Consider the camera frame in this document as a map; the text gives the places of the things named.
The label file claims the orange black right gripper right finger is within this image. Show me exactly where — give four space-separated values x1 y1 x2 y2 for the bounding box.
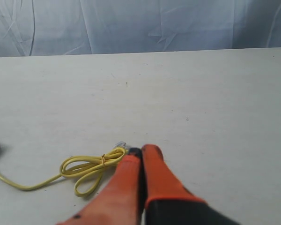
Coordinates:
141 144 237 225

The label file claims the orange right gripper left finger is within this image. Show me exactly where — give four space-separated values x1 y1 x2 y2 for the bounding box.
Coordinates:
61 148 143 225

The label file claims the yellow ethernet cable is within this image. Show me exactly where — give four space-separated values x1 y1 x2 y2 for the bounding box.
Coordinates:
0 141 129 197

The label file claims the white wrinkled backdrop curtain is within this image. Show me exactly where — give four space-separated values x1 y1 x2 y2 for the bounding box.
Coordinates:
0 0 281 57

